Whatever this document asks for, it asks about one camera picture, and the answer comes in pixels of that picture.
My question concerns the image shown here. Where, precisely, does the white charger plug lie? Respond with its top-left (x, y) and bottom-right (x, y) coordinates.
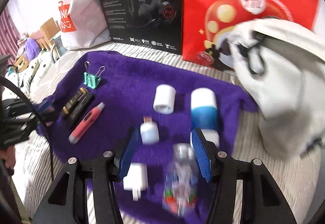
top-left (123, 163), bottom-right (148, 201)

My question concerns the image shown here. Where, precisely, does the floral white pillow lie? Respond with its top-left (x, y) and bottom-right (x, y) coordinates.
top-left (5, 51), bottom-right (53, 98)

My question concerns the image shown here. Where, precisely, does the pink white pen device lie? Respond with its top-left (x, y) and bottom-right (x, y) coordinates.
top-left (68, 102), bottom-right (105, 144)

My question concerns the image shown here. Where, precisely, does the black headset box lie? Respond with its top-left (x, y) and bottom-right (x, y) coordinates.
top-left (100, 0), bottom-right (182, 54)

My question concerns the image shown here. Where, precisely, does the small white usb adapter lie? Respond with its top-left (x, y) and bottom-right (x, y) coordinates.
top-left (140, 117), bottom-right (160, 145)

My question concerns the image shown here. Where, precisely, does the grey Nike backpack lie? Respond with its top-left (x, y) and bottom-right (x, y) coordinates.
top-left (227, 17), bottom-right (324, 160)

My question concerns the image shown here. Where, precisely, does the purple towel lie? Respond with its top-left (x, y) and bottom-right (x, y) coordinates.
top-left (49, 51), bottom-right (257, 223)

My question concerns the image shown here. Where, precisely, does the white Miniso plastic bag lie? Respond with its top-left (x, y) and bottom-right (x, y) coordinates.
top-left (58, 0), bottom-right (111, 51)

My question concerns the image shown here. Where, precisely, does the black cable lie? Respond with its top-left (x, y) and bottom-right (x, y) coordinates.
top-left (0, 75), bottom-right (55, 183)

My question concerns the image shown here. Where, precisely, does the clear candy bottle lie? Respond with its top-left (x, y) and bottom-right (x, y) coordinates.
top-left (162, 143), bottom-right (199, 217)

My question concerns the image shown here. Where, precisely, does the white blue tube container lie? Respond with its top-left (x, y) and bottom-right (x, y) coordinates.
top-left (191, 87), bottom-right (220, 148)

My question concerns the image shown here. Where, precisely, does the teal kettle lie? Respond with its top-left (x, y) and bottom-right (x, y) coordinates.
top-left (51, 36), bottom-right (67, 63)

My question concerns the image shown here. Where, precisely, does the wooden headboard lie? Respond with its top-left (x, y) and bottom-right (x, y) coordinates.
top-left (14, 17), bottom-right (61, 73)

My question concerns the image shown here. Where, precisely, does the green binder clip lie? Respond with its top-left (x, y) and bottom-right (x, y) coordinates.
top-left (83, 61), bottom-right (106, 90)

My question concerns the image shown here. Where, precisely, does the person left hand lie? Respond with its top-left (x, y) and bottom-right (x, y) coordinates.
top-left (0, 146), bottom-right (16, 169)

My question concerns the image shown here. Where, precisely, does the striped bed sheet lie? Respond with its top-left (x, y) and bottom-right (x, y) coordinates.
top-left (13, 43), bottom-right (324, 223)

